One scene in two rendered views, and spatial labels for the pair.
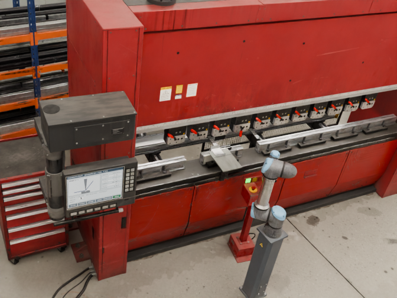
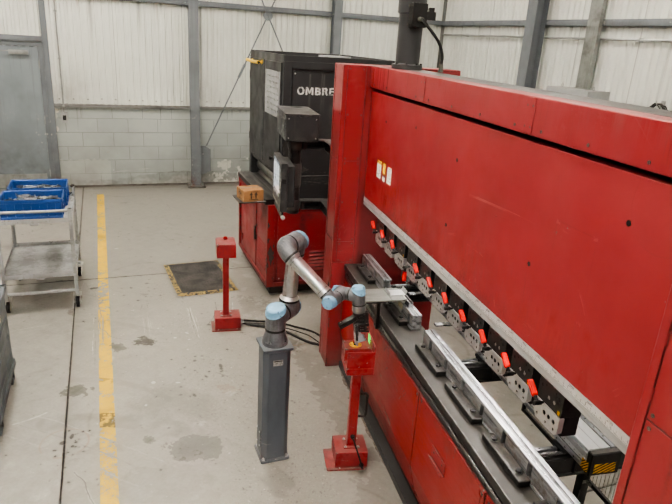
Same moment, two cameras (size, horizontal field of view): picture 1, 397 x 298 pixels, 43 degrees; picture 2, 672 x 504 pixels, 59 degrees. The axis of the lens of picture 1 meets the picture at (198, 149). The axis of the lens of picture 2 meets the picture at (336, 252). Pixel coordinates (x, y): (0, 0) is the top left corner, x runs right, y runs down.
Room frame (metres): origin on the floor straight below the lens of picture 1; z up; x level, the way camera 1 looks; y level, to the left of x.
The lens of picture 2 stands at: (3.96, -3.51, 2.45)
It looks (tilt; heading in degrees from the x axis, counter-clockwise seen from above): 20 degrees down; 107
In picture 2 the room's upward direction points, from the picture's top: 4 degrees clockwise
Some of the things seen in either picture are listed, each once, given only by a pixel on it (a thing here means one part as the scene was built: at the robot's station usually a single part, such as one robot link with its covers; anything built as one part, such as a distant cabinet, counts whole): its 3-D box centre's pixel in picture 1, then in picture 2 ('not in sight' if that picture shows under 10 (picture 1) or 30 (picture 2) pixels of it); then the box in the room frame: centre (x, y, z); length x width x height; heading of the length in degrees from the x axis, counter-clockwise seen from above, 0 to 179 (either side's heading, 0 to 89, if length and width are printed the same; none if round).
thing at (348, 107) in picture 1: (350, 101); (528, 375); (4.11, -1.32, 1.25); 0.15 x 0.09 x 0.17; 122
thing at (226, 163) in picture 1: (225, 159); (380, 295); (3.26, -0.23, 1.00); 0.26 x 0.18 x 0.01; 32
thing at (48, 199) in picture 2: not in sight; (33, 204); (-0.09, 0.50, 0.92); 0.50 x 0.36 x 0.18; 39
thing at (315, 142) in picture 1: (311, 142); (462, 402); (3.87, -1.04, 0.89); 0.30 x 0.05 x 0.03; 122
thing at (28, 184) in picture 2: not in sight; (39, 192); (-0.33, 0.84, 0.92); 0.50 x 0.36 x 0.18; 39
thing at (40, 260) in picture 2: not in sight; (41, 245); (-0.18, 0.64, 0.47); 0.90 x 0.66 x 0.95; 129
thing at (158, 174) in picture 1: (152, 176); (365, 274); (3.02, 0.32, 0.89); 0.30 x 0.05 x 0.03; 122
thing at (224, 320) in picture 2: not in sight; (225, 283); (1.69, 0.73, 0.41); 0.25 x 0.20 x 0.83; 32
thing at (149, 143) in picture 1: (238, 128); (474, 330); (3.85, -0.34, 0.93); 2.30 x 0.14 x 0.10; 122
